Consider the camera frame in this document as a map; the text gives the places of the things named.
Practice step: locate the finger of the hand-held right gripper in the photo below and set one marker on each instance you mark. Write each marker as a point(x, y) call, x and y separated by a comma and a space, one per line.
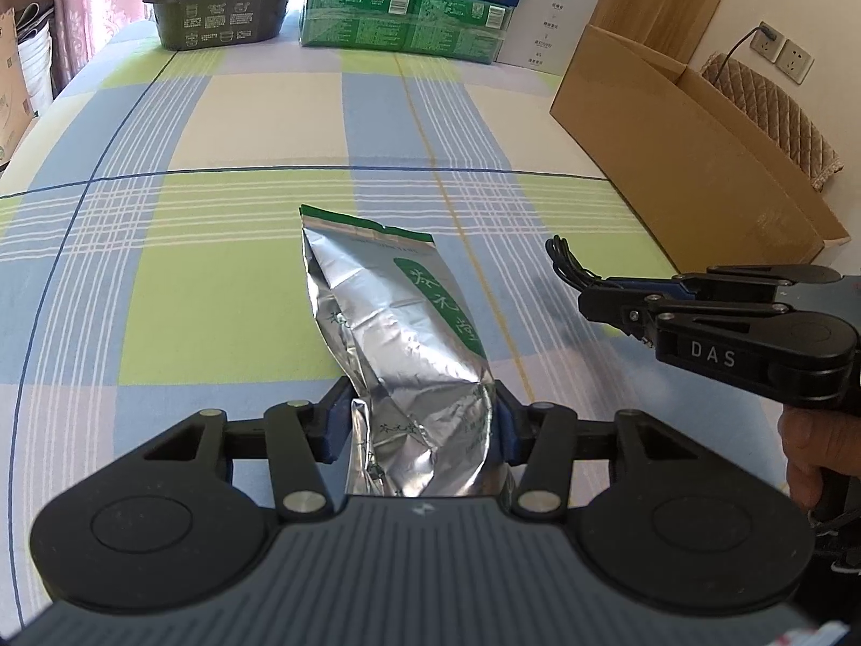
point(672, 289)
point(612, 306)

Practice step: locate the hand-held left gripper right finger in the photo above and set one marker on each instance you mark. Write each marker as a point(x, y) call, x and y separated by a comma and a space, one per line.
point(504, 434)

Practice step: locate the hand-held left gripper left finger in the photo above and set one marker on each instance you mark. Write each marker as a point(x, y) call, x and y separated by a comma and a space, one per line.
point(336, 424)

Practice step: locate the silver green tea bag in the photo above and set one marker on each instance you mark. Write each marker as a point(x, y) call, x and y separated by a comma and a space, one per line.
point(403, 350)

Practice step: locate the large cardboard box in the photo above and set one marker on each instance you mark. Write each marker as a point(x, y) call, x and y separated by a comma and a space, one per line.
point(672, 148)

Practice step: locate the checked cloth desktop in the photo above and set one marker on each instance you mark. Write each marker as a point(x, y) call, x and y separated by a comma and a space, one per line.
point(202, 249)

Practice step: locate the person's right hand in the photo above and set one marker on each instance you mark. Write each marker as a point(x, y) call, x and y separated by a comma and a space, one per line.
point(807, 444)

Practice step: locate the quilted brown chair back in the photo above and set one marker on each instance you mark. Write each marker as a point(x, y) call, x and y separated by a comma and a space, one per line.
point(773, 107)

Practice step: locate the white box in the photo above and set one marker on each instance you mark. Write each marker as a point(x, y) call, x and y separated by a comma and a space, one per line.
point(548, 20)

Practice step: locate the green wrapped box pack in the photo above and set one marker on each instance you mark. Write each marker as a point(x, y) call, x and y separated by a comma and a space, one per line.
point(403, 20)

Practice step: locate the printed brown cardboard box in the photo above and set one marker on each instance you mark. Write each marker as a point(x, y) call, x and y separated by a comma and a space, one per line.
point(13, 94)

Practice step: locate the empty wall socket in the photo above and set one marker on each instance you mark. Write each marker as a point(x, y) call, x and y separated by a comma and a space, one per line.
point(795, 60)

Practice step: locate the wall socket with plug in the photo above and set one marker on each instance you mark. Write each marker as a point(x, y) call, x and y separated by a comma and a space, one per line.
point(767, 46)

